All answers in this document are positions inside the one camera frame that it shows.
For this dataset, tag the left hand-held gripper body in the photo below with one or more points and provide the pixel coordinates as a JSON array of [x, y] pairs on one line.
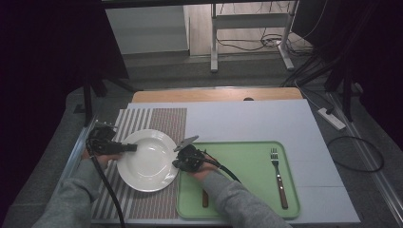
[[103, 142]]

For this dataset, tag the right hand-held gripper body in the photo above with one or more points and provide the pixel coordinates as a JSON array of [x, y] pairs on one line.
[[190, 158]]

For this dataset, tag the white round plate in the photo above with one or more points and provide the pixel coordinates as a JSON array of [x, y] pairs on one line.
[[149, 158]]

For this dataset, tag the green plastic tray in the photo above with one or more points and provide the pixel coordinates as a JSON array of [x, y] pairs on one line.
[[250, 171]]

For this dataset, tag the person's left hand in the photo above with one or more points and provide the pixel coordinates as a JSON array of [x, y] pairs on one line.
[[103, 160]]

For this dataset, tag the person's right hand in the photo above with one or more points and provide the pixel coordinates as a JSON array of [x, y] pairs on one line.
[[204, 172]]

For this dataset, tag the black stand leg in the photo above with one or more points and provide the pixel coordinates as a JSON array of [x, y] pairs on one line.
[[88, 101], [348, 95]]

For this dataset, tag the striped woven placemat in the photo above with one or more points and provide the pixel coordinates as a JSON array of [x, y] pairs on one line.
[[168, 120]]

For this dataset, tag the wooden table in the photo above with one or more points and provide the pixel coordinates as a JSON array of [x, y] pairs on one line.
[[215, 94]]

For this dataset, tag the dark curtain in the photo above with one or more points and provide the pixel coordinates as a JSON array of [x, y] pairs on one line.
[[374, 47], [41, 63]]

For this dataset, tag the grey panel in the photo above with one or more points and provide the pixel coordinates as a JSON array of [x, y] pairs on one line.
[[145, 30]]

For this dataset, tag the white power strip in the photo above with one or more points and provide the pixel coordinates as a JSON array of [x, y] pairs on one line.
[[332, 118]]

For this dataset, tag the white metal stand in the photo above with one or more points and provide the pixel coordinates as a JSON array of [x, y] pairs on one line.
[[250, 20]]

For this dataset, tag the metal rail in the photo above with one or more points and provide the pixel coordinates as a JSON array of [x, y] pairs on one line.
[[367, 152], [76, 152]]

